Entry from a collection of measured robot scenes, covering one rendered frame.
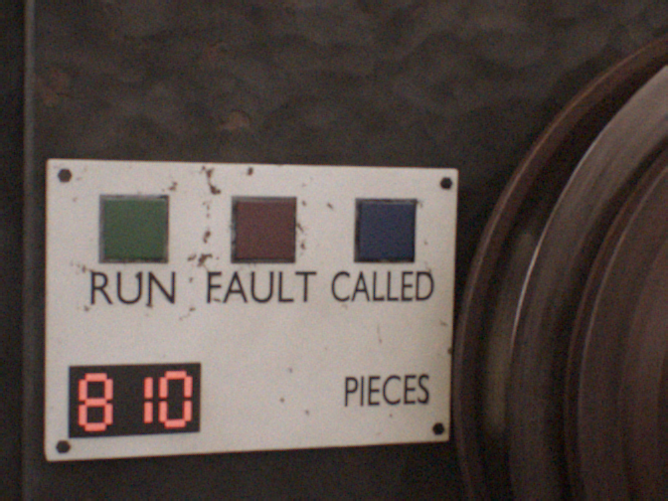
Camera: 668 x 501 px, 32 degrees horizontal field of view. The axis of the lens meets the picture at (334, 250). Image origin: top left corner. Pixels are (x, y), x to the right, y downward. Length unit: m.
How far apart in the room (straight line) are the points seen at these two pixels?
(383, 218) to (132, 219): 0.16
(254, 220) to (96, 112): 0.12
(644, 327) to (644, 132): 0.11
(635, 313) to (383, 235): 0.18
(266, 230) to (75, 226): 0.12
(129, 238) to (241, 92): 0.12
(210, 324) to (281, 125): 0.13
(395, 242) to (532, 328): 0.14
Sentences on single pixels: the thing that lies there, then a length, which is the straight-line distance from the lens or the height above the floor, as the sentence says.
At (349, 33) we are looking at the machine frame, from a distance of 0.76.
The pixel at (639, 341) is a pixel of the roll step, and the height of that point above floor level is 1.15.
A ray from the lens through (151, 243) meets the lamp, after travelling 0.71.
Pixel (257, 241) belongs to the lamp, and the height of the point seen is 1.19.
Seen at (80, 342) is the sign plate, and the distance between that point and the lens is 0.71.
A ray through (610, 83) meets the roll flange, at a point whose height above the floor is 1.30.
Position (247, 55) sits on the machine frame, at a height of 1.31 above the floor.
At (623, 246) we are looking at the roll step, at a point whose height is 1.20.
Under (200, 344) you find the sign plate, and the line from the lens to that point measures 0.72.
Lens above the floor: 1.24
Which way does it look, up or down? 4 degrees down
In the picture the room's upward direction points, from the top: 1 degrees clockwise
